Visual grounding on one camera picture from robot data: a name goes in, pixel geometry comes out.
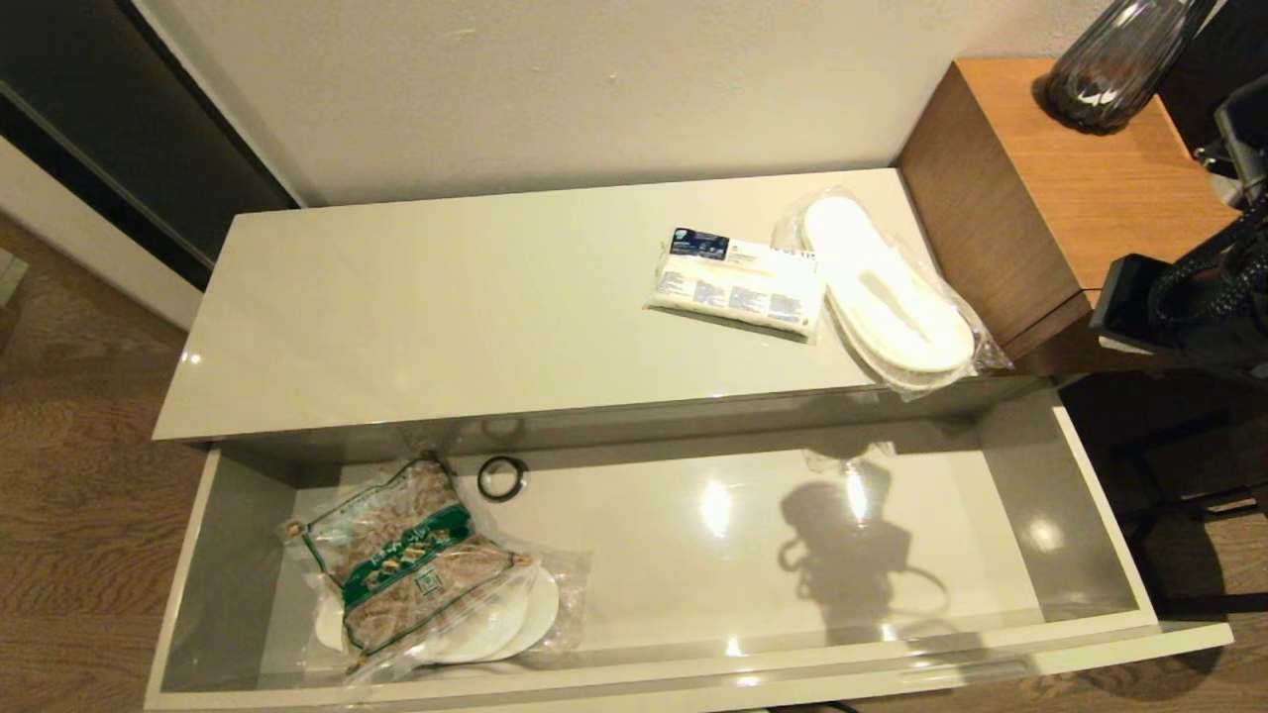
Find bagged white slippers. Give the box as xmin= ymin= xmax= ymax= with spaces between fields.
xmin=771 ymin=188 xmax=1013 ymax=399
xmin=312 ymin=550 xmax=592 ymax=684

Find white tissue pack blue label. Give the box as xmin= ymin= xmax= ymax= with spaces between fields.
xmin=646 ymin=226 xmax=825 ymax=343

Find beige glossy drawer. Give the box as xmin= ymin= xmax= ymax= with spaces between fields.
xmin=144 ymin=376 xmax=1234 ymax=713

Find brown wooden desk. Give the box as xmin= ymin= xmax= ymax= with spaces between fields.
xmin=897 ymin=57 xmax=1268 ymax=377

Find dark ribbed glass vase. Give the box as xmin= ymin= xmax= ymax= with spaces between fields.
xmin=1040 ymin=0 xmax=1215 ymax=137

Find black box on desk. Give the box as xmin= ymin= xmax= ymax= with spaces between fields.
xmin=1159 ymin=0 xmax=1268 ymax=130

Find black tape roll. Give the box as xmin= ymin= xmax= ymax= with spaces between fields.
xmin=477 ymin=456 xmax=529 ymax=503

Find beige glossy cabinet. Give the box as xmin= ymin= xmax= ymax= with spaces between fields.
xmin=154 ymin=168 xmax=992 ymax=444

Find green brown snack bag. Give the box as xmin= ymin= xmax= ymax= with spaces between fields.
xmin=280 ymin=456 xmax=541 ymax=660

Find dark sliding door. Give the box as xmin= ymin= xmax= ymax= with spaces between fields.
xmin=0 ymin=0 xmax=303 ymax=293

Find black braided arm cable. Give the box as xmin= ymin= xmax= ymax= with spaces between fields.
xmin=1149 ymin=198 xmax=1268 ymax=328

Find black metal stool frame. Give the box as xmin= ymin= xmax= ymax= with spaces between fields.
xmin=1119 ymin=406 xmax=1268 ymax=615

